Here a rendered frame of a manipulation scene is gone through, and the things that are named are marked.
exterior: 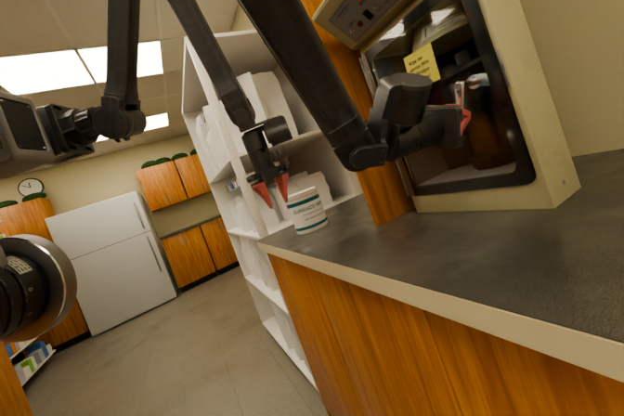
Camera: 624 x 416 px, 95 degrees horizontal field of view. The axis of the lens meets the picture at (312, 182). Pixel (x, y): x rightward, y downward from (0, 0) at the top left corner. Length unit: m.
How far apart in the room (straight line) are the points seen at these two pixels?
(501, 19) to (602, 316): 0.48
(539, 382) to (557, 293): 0.12
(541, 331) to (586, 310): 0.04
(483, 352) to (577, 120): 0.73
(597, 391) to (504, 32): 0.52
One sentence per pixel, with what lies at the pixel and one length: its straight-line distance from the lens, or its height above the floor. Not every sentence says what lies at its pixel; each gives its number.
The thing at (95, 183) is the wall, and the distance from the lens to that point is 6.01.
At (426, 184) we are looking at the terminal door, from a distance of 0.77.
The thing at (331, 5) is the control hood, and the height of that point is 1.49.
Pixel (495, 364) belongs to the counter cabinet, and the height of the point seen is 0.83.
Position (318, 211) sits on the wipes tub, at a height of 1.00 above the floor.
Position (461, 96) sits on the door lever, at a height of 1.18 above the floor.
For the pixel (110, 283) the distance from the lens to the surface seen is 5.30.
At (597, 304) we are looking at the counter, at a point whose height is 0.94.
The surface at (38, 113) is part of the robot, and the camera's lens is 0.94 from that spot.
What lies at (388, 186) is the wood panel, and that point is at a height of 1.03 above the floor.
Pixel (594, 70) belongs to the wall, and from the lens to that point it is 1.04.
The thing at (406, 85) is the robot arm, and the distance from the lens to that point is 0.42.
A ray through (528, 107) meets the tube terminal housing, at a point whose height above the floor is 1.12.
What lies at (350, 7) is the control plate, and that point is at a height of 1.46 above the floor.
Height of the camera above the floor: 1.15
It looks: 2 degrees down
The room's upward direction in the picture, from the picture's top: 20 degrees counter-clockwise
